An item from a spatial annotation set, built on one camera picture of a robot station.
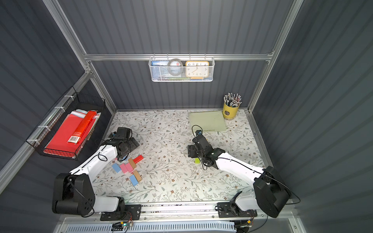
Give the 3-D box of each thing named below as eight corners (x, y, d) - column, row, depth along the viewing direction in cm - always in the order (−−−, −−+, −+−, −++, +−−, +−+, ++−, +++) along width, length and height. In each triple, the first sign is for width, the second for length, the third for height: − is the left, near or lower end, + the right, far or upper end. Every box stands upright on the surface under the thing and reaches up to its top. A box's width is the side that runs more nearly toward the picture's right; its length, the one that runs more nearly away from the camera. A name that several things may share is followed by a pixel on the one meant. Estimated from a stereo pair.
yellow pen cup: (221, 121, 115) (226, 103, 100) (219, 110, 123) (223, 92, 108) (236, 121, 115) (243, 103, 100) (233, 110, 123) (239, 92, 108)
